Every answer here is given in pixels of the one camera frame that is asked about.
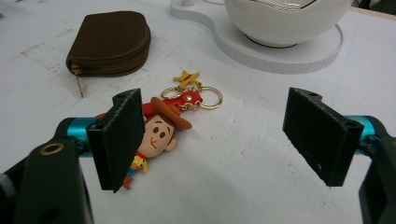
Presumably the cowboy figure keychain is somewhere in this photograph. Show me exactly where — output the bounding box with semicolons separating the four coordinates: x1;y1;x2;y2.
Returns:
96;70;224;191

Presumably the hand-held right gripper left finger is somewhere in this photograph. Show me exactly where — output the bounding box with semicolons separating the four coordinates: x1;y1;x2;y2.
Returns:
54;88;146;194

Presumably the white ceramic bowl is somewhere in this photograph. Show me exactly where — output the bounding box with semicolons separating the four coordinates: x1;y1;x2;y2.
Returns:
223;0;353;49

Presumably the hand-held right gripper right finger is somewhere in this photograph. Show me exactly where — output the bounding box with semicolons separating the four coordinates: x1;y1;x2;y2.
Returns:
281;87;390;188

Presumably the brown zip coin pouch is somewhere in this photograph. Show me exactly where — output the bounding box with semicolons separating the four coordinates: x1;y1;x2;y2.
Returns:
64;10;152;99

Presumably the white round appliance with base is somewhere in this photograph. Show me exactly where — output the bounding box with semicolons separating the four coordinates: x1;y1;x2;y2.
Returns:
169;0;345;76

